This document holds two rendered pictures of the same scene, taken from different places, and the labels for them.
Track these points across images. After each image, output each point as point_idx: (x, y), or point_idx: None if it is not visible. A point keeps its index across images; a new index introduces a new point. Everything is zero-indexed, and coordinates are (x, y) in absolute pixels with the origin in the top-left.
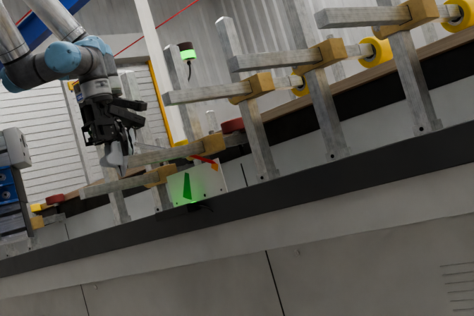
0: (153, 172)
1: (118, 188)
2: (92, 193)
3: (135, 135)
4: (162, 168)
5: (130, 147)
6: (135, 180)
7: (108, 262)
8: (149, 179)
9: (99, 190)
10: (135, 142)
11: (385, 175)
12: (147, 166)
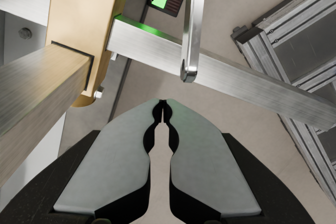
0: (131, 24)
1: (252, 69)
2: (314, 95)
3: (86, 148)
4: None
5: (174, 107)
6: (201, 51)
7: None
8: (155, 30)
9: (299, 89)
10: (118, 121)
11: None
12: (81, 84)
